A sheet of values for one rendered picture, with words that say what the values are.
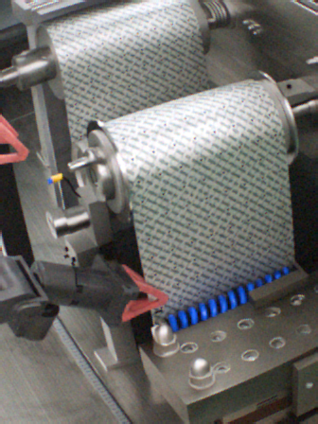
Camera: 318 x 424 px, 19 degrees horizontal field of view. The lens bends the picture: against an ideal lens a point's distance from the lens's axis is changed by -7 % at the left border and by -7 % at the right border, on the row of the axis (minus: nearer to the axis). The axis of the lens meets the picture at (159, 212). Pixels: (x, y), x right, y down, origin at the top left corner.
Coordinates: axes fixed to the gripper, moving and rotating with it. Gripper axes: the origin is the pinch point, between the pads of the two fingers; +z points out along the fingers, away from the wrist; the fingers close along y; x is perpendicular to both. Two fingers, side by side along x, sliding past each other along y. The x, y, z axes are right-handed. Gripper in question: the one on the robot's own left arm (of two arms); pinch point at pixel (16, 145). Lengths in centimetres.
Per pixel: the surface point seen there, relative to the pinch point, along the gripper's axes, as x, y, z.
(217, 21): 26.0, -22.3, 31.5
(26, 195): -27, -60, 36
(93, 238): -9.3, -1.3, 18.6
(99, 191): -1.3, 2.6, 13.6
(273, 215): 5.5, 6.6, 38.0
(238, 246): -0.7, 6.8, 34.9
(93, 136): 4.3, -1.2, 10.8
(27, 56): 7.6, -23.1, 4.3
